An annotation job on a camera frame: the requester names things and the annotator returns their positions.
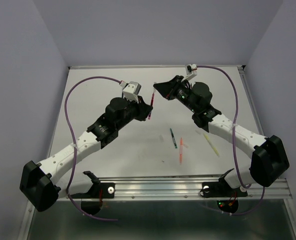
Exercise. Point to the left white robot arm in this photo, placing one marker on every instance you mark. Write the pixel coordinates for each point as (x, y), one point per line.
(39, 180)

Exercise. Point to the orange pen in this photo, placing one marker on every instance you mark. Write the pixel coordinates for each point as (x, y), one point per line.
(181, 151)

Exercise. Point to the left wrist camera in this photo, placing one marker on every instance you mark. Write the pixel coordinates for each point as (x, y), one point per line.
(131, 91)

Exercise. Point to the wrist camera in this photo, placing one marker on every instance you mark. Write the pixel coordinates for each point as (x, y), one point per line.
(131, 91)
(191, 71)

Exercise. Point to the green pen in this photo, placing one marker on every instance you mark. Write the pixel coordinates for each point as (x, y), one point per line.
(173, 138)

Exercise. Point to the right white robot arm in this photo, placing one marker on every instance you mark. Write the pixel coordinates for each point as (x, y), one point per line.
(267, 154)

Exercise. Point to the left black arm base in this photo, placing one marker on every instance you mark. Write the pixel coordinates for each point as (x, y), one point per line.
(91, 191)

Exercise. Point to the aluminium mounting rail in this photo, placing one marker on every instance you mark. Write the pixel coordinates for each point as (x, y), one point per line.
(182, 189)

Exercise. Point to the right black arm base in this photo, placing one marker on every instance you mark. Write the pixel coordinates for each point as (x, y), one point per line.
(227, 197)

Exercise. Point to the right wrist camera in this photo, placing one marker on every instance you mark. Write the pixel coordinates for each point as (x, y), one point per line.
(191, 71)

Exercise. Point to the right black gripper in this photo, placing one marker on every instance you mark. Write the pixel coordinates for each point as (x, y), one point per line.
(167, 89)

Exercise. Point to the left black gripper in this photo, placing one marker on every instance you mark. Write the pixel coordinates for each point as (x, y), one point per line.
(143, 108)

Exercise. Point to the yellow pen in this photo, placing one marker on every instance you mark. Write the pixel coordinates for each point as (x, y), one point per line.
(211, 144)

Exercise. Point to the red pink pen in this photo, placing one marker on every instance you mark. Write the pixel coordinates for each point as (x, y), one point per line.
(151, 104)

